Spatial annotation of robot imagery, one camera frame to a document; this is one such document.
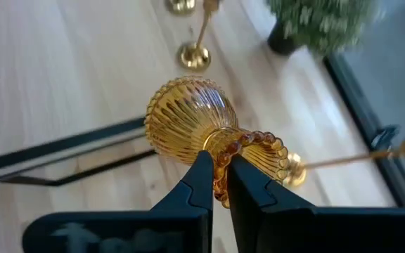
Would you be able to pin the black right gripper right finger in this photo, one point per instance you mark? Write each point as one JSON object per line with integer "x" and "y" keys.
{"x": 311, "y": 232}

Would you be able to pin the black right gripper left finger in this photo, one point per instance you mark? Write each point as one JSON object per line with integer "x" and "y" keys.
{"x": 135, "y": 232}

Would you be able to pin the tall brass candlestick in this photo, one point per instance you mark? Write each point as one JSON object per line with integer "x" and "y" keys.
{"x": 295, "y": 175}
{"x": 180, "y": 5}

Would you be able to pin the amber ribbed glass candle holder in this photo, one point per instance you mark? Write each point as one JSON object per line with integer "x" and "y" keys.
{"x": 185, "y": 116}

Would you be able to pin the short brass candlestick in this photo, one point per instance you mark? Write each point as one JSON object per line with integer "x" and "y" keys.
{"x": 193, "y": 56}

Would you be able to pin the potted green plant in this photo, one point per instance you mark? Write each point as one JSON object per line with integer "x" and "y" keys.
{"x": 322, "y": 21}

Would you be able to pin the wooden tray with black frame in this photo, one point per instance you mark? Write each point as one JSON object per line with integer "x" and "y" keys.
{"x": 83, "y": 145}

